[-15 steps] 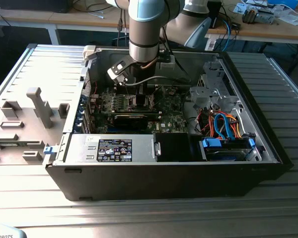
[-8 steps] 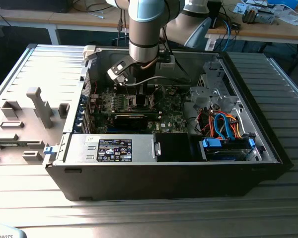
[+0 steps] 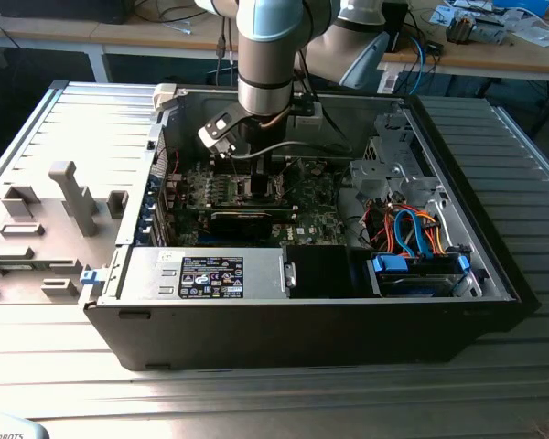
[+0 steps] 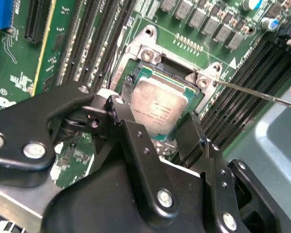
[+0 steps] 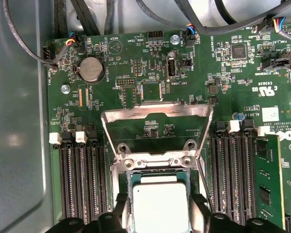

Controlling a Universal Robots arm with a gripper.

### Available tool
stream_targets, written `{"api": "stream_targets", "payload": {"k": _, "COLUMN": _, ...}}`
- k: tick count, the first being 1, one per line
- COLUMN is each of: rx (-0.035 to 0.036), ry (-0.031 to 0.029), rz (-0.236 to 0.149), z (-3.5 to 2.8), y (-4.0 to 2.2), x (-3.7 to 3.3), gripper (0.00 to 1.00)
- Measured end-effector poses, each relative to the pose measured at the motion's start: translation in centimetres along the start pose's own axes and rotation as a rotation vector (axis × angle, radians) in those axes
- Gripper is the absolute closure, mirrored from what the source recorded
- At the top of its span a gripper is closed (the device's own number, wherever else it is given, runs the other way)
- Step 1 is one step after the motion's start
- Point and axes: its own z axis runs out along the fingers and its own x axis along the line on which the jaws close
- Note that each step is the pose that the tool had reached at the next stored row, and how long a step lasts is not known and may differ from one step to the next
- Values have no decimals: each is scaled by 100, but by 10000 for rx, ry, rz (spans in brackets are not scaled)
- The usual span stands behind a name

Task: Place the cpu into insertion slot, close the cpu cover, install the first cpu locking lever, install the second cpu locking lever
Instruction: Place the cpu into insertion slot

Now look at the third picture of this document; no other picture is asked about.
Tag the papers and plastic bags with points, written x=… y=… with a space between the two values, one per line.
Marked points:
x=535 y=29

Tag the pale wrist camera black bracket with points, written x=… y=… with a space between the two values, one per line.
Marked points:
x=217 y=125

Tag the silver metal drive cage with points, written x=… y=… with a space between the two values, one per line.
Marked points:
x=379 y=174

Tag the silver power supply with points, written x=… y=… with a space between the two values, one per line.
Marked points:
x=151 y=274

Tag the white labelled adapter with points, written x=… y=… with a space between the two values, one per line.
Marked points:
x=388 y=82

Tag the metal CPU cooler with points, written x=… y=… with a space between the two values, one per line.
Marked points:
x=459 y=29

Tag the grey parts rack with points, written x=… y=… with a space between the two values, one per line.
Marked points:
x=50 y=219

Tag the beige case latch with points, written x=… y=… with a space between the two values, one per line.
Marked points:
x=164 y=96

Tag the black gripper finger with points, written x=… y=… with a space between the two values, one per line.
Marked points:
x=263 y=183

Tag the black box on desk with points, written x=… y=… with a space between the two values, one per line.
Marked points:
x=399 y=27

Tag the black monitor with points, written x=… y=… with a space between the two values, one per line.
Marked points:
x=59 y=9

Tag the black power supply label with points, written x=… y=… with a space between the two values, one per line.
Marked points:
x=210 y=276

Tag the green RAM stick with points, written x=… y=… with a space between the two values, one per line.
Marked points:
x=16 y=267

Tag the black open PC case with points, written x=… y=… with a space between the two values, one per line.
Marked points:
x=256 y=338

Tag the wooden desk white frame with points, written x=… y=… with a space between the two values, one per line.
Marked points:
x=119 y=32

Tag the blue case latch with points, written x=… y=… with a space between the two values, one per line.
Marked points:
x=89 y=277

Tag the black fan shroud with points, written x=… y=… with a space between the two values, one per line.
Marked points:
x=320 y=272

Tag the expansion slot bracket row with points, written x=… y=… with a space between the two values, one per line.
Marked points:
x=158 y=228

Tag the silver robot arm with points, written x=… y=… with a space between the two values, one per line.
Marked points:
x=265 y=59

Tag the hard disk in blue carrier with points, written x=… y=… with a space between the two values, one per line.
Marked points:
x=384 y=265

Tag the small white wrist camera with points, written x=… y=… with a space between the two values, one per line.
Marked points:
x=308 y=121

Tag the grey metal device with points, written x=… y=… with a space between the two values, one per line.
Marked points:
x=489 y=32

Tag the black graphics card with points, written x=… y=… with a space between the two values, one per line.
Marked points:
x=238 y=225

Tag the CPU socket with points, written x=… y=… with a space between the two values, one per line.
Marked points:
x=243 y=189

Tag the green motherboard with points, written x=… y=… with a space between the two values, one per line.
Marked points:
x=315 y=201

